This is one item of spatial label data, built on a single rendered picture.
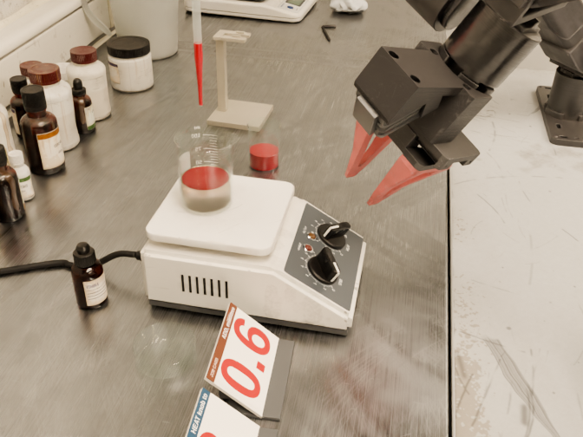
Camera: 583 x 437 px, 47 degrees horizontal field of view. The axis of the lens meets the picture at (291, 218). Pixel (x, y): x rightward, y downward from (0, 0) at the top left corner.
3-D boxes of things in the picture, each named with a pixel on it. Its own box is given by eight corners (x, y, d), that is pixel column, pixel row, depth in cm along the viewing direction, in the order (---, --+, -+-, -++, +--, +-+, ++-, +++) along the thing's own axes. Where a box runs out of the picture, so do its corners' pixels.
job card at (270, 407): (294, 343, 61) (296, 309, 59) (279, 421, 54) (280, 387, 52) (229, 335, 62) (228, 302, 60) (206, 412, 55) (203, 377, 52)
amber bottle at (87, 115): (74, 135, 94) (64, 83, 90) (74, 126, 97) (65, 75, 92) (96, 133, 95) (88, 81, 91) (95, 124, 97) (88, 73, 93)
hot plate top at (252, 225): (296, 189, 69) (297, 181, 68) (271, 258, 59) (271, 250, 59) (185, 175, 71) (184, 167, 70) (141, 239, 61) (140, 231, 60)
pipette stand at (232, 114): (273, 109, 103) (274, 27, 96) (258, 132, 97) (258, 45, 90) (224, 103, 105) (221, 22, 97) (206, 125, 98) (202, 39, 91)
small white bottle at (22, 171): (14, 193, 81) (3, 150, 78) (34, 190, 82) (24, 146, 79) (15, 204, 79) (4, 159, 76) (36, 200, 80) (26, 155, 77)
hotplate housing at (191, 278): (364, 257, 73) (371, 195, 68) (350, 342, 62) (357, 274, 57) (169, 230, 76) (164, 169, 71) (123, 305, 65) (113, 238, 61)
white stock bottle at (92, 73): (116, 117, 99) (108, 53, 94) (79, 125, 97) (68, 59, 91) (105, 103, 103) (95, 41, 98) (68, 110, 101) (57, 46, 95)
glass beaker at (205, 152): (174, 221, 63) (167, 144, 58) (183, 191, 67) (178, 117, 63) (239, 223, 63) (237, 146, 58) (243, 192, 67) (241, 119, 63)
